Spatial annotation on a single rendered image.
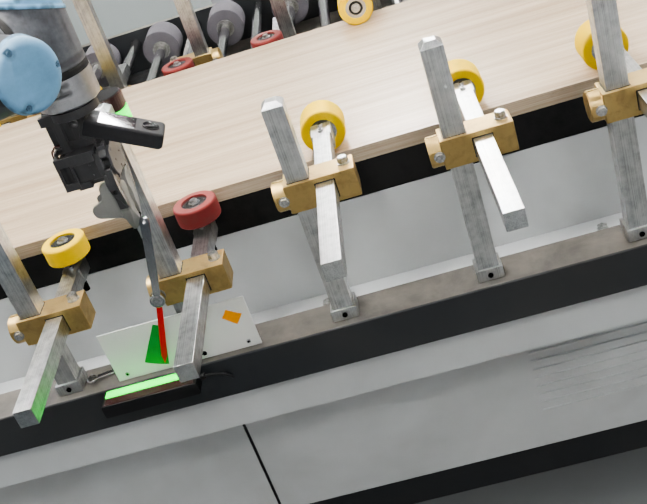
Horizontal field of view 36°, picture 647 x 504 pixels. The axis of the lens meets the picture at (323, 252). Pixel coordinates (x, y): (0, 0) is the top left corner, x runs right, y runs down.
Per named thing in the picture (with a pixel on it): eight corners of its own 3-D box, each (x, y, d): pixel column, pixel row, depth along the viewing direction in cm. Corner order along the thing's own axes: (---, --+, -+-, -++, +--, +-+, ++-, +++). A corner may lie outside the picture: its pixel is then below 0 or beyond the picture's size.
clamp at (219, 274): (232, 288, 162) (222, 263, 160) (155, 310, 164) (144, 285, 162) (234, 270, 167) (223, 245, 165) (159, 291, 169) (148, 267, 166)
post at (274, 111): (368, 349, 171) (281, 100, 147) (349, 354, 171) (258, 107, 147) (367, 337, 174) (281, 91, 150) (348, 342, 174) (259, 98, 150)
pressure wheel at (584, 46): (608, 16, 165) (572, 51, 168) (639, 46, 168) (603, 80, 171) (598, 5, 170) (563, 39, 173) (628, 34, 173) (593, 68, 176)
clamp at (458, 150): (520, 151, 151) (514, 122, 148) (434, 176, 153) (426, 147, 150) (512, 134, 156) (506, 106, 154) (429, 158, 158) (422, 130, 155)
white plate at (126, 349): (262, 344, 168) (242, 297, 163) (119, 382, 171) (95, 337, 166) (262, 342, 169) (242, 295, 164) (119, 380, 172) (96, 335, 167)
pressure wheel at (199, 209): (235, 258, 176) (212, 203, 170) (192, 270, 177) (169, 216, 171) (237, 236, 183) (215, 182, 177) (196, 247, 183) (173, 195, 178)
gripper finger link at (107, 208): (107, 235, 150) (83, 182, 146) (144, 224, 150) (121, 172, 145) (104, 245, 148) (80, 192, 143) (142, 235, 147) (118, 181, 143)
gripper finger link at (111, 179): (121, 200, 148) (99, 149, 143) (132, 197, 148) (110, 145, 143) (117, 215, 144) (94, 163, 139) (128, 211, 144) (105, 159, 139)
